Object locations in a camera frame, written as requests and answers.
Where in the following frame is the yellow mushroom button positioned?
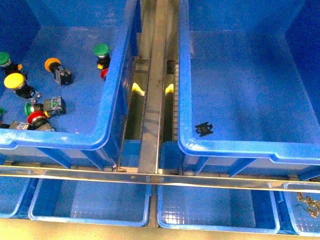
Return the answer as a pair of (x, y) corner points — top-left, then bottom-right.
(3, 72), (41, 103)

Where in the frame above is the small black plastic clip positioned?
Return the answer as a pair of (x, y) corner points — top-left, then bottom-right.
(195, 122), (213, 137)

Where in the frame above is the red button lying right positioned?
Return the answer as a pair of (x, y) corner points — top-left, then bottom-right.
(100, 68), (109, 81)

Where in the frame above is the green button back right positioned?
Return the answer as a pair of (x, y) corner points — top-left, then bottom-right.
(93, 43), (111, 70)

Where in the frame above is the empty blue middle bin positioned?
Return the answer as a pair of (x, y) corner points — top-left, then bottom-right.
(178, 0), (320, 181)

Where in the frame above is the green button lying centre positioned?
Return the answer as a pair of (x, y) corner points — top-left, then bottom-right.
(24, 96), (67, 118)

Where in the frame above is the orange button lying centre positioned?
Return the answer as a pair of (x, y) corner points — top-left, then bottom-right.
(44, 57), (74, 86)

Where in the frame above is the lower blue bin centre-right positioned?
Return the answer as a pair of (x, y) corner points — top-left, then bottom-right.
(157, 185), (280, 234)

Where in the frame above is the red button front centre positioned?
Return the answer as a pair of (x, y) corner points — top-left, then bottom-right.
(27, 111), (56, 132)

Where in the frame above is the lower blue bin centre-left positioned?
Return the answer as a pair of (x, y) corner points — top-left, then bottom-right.
(28, 179), (152, 227)

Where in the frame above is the green button front left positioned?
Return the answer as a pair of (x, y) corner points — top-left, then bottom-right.
(0, 107), (6, 121)

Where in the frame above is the green button back left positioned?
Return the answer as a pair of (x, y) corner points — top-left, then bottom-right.
(0, 51), (26, 77)

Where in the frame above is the lower blue bin far left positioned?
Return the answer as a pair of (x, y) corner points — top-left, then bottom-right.
(0, 176), (39, 219)

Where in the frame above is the lower blue bin far right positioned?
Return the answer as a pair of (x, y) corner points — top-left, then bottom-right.
(273, 183), (320, 237)

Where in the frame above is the metal roller rack frame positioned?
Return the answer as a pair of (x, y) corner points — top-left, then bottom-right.
(0, 0), (320, 191)

